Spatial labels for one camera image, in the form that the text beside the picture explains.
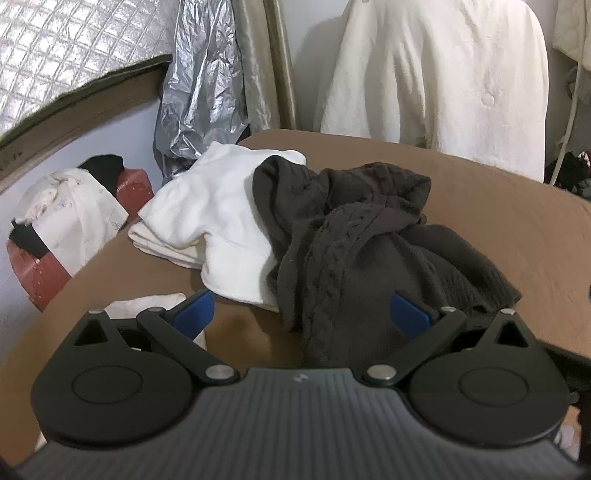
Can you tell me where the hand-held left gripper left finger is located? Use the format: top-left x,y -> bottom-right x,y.
69,290 -> 241,386

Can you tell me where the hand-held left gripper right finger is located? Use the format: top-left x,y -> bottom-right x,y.
360,290 -> 539,387

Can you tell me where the dark brown knit sweater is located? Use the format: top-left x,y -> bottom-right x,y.
252,155 -> 522,367

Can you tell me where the white fleece garment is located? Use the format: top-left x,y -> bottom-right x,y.
127,142 -> 308,311

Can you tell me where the dark clothes pile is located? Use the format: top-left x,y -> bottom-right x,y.
545,150 -> 591,201

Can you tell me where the small white cloth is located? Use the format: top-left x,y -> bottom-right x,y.
104,292 -> 208,344

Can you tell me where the white printed cloth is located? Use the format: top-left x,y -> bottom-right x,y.
11,167 -> 130,278

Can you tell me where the red suitcase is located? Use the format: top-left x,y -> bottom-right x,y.
7,167 -> 155,312

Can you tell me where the black cloth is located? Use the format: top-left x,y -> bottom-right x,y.
9,220 -> 49,257
78,154 -> 125,197

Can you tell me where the silver plastic bag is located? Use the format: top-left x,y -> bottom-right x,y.
153,0 -> 252,185

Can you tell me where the brown cardboard board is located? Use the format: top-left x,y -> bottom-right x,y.
0,54 -> 172,195

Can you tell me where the cream fleece robe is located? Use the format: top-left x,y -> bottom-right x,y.
313,0 -> 550,182

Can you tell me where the beige curtain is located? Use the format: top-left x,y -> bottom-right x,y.
231,0 -> 296,132

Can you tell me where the quilted silver insulation sheet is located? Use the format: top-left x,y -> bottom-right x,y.
0,0 -> 185,134

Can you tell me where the cream puffer jacket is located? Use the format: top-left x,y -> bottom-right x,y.
551,0 -> 591,70

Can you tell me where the white cable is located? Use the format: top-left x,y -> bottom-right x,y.
549,65 -> 583,185

